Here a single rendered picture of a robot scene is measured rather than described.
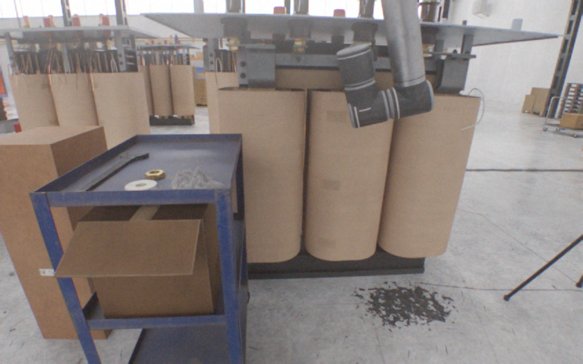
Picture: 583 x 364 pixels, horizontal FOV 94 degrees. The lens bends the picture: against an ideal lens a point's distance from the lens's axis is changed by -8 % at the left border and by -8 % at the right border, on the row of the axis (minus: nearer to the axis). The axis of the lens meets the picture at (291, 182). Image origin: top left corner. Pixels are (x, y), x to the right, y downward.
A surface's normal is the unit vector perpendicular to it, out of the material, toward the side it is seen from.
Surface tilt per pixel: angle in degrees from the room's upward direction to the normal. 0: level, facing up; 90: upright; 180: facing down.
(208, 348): 0
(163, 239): 26
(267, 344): 0
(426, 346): 0
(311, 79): 90
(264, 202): 90
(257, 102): 90
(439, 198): 90
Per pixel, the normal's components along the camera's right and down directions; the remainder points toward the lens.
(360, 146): 0.07, 0.35
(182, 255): 0.07, -0.69
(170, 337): 0.02, -0.94
